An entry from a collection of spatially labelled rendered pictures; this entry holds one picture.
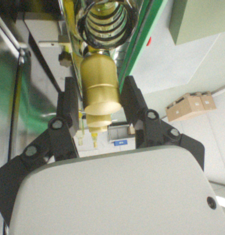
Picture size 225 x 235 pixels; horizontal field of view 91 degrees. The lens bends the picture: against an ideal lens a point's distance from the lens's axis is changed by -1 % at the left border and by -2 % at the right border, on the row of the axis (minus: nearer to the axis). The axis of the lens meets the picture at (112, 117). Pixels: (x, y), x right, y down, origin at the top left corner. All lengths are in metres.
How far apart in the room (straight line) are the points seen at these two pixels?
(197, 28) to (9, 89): 0.56
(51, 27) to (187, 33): 0.44
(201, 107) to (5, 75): 3.89
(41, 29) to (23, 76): 0.18
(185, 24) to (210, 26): 0.10
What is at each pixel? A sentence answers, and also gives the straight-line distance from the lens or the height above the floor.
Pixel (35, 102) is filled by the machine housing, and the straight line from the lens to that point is 0.38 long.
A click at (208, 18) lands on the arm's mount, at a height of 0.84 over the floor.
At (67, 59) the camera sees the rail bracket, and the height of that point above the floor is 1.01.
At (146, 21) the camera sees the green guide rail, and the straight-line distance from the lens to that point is 0.33.
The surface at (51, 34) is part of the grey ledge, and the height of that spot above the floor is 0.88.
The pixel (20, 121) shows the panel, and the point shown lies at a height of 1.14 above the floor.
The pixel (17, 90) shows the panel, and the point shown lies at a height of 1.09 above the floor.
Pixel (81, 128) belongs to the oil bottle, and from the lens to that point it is 0.84.
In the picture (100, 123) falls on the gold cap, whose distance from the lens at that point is 0.15.
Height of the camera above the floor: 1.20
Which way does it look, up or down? 15 degrees down
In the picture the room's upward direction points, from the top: 172 degrees clockwise
